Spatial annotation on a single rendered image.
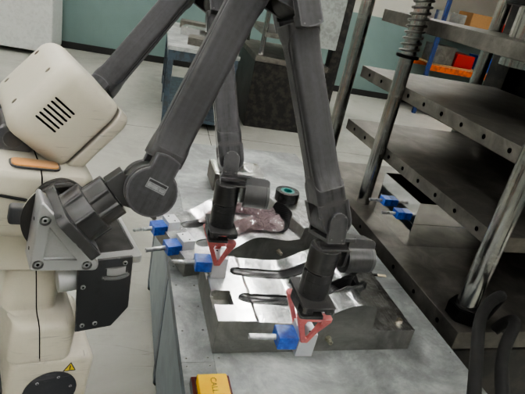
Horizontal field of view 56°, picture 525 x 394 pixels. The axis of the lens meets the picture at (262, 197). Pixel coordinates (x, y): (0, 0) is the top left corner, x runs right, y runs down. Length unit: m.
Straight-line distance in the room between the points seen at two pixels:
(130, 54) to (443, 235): 1.29
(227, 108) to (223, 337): 0.51
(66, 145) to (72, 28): 7.44
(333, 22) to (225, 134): 4.30
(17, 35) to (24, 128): 6.73
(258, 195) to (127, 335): 1.40
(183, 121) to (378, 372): 0.76
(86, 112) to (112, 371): 1.52
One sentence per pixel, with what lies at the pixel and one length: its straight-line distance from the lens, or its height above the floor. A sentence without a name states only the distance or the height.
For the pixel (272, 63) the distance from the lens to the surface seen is 5.52.
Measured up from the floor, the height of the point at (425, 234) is 0.84.
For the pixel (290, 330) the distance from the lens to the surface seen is 1.02.
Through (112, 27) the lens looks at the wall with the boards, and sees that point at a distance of 8.22.
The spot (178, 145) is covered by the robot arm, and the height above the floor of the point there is 1.31.
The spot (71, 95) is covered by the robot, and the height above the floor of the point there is 1.34.
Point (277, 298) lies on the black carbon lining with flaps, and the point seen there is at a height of 0.88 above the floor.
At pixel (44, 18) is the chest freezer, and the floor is 0.50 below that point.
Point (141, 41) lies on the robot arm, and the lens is 1.19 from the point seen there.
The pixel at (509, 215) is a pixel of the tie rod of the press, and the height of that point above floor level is 1.13.
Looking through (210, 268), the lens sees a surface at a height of 0.91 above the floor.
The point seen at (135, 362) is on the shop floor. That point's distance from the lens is 2.27.
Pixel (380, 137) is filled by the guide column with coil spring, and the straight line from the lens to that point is 2.04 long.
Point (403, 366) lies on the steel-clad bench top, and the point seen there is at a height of 0.80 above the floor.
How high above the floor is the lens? 1.57
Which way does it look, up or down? 24 degrees down
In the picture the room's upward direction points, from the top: 12 degrees clockwise
